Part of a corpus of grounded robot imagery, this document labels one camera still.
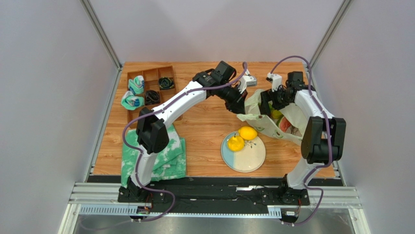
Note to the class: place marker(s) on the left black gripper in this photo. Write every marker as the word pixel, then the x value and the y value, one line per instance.
pixel 237 106

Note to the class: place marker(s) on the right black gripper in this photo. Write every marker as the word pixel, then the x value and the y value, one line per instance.
pixel 266 101

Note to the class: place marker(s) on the yellow green fake starfruit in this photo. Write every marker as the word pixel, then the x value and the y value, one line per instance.
pixel 276 114

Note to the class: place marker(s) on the avocado print plastic bag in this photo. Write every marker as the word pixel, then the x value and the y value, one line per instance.
pixel 268 126

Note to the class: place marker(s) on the fake watermelon slice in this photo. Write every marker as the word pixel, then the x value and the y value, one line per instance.
pixel 284 124

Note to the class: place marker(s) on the yellow fake lemon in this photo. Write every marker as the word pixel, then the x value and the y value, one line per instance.
pixel 247 133

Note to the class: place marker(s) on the yellow fake pear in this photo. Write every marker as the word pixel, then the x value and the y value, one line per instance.
pixel 235 143

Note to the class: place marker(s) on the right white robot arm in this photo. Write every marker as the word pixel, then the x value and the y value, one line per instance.
pixel 323 139

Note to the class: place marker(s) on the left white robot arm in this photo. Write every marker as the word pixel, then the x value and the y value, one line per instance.
pixel 152 125

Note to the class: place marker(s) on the blue cream ceramic plate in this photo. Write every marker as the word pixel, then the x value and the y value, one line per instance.
pixel 247 160

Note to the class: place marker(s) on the dark green rolled sock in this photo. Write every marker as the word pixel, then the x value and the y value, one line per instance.
pixel 166 83

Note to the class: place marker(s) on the black rolled sock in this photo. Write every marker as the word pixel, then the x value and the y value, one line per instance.
pixel 152 97

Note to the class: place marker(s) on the green white tie-dye cloth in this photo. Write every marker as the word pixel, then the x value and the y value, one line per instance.
pixel 169 164

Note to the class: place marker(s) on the teal white rolled sock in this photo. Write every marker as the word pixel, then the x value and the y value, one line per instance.
pixel 136 85

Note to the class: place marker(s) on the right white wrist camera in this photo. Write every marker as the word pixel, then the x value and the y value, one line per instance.
pixel 275 80

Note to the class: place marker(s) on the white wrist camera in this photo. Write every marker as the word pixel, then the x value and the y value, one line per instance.
pixel 247 80
pixel 275 80

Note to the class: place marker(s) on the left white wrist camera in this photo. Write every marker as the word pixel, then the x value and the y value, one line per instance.
pixel 247 80

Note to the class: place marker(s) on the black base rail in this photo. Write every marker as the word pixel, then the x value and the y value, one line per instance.
pixel 217 195

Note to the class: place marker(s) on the aluminium frame post right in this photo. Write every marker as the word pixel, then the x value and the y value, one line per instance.
pixel 334 24

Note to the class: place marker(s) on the aluminium frame post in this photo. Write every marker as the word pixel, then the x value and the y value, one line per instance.
pixel 334 24
pixel 92 15

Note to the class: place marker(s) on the aluminium frame post left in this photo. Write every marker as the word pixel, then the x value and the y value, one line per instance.
pixel 92 15

